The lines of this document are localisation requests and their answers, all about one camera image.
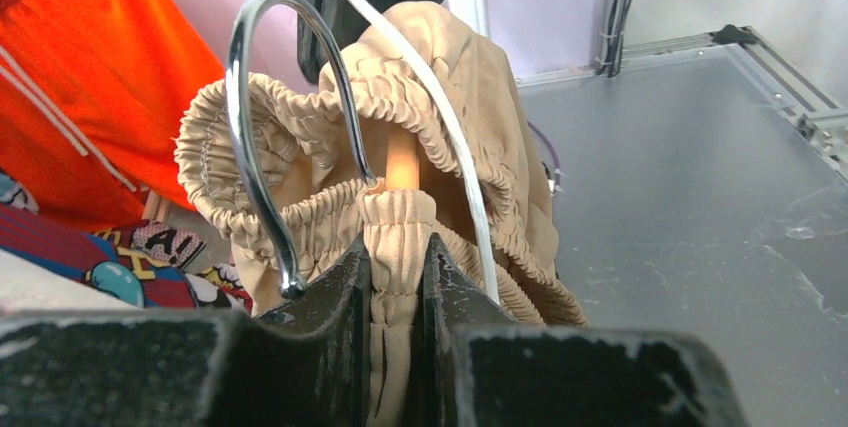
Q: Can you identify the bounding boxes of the wooden clothes rack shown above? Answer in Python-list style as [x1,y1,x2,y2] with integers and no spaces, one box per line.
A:
[142,190,173,223]

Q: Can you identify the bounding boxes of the white shorts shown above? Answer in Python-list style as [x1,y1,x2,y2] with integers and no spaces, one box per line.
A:
[1,251,134,315]

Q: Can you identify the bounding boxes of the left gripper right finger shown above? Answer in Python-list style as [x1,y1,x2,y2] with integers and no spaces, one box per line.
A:
[404,236,747,426]

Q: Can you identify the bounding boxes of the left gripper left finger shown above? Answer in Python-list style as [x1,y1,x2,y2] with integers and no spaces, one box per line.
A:
[1,240,370,426]

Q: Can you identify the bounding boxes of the colourful cartoon print shorts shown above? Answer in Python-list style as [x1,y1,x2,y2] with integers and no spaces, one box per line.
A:
[1,174,253,312]

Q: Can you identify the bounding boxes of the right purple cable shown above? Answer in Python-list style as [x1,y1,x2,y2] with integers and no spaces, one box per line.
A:
[527,119,564,196]

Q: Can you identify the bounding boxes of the orange shorts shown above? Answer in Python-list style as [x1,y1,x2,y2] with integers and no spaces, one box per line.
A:
[1,0,223,231]

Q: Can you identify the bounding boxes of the beige shorts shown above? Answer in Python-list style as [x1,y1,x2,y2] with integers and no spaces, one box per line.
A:
[175,2,587,426]

